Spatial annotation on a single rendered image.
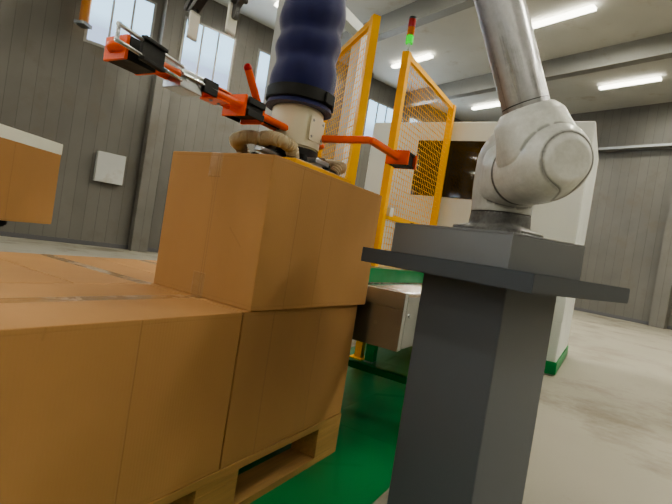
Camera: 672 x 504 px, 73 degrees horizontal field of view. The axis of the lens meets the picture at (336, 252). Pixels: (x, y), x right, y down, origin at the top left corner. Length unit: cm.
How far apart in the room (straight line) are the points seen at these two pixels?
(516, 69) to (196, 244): 90
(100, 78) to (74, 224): 270
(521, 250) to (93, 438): 93
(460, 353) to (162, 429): 71
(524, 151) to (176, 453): 99
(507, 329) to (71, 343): 90
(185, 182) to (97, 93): 837
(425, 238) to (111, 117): 882
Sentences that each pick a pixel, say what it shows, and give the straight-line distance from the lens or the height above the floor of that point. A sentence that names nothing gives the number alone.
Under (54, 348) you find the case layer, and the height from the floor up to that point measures 51.
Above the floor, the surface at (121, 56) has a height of 106.
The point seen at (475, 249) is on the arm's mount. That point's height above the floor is 78.
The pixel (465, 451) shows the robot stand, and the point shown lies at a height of 31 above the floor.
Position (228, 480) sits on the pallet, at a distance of 132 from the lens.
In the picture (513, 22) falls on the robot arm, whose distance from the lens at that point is 112.
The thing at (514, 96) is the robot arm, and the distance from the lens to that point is 109.
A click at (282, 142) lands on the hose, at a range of 132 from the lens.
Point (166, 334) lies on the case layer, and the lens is 100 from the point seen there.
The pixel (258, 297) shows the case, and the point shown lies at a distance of 117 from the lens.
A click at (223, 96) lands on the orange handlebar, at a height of 108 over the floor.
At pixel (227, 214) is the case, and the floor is 78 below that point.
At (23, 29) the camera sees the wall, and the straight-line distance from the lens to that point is 977.
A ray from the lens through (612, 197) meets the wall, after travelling 1351.
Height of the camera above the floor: 75
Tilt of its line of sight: 1 degrees down
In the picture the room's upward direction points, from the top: 9 degrees clockwise
